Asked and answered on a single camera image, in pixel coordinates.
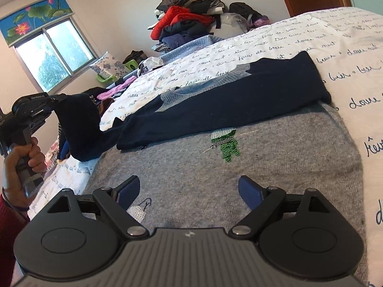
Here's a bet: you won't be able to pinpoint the clear plastic bag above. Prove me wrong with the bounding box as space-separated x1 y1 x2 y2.
220 12 249 33

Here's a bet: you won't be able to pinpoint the crumpled white plastic bag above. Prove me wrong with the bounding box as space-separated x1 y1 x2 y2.
139 57 164 75

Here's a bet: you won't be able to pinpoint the sliding glass window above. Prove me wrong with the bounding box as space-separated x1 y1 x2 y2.
13 18 98 95

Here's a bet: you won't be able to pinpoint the person's left hand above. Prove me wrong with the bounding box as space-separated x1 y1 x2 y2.
2 137 48 209

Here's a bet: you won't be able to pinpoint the green plastic stool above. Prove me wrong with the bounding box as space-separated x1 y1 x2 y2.
96 60 139 83

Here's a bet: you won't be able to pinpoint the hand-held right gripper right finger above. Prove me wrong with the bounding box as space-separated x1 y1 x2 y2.
229 176 334 240

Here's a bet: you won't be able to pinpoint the blue quilted blanket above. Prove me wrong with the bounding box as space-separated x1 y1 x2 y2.
161 35 225 64

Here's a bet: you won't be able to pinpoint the floral pillow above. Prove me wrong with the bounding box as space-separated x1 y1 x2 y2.
90 51 130 79

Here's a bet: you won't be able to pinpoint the pile of clothes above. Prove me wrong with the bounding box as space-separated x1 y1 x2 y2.
148 0 225 52

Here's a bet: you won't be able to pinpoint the grey and navy knit sweater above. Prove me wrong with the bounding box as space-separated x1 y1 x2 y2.
57 51 369 287

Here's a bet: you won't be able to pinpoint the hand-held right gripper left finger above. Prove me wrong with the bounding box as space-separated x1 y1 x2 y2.
45 176 150 240

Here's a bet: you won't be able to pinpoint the lotus-print window blind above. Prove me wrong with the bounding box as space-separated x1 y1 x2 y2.
0 0 74 47

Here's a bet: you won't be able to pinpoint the person's left forearm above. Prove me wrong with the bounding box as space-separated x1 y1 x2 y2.
0 191 31 287

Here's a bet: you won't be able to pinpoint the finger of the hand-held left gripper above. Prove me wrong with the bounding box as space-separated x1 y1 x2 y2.
49 94 68 111

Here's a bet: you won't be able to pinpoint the white script-printed blanket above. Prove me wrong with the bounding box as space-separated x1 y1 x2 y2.
27 6 383 287

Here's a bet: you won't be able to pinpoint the black bag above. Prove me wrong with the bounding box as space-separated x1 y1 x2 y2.
229 2 264 26

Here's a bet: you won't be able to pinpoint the pink and purple clothes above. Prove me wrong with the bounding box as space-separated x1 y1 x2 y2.
99 76 139 101

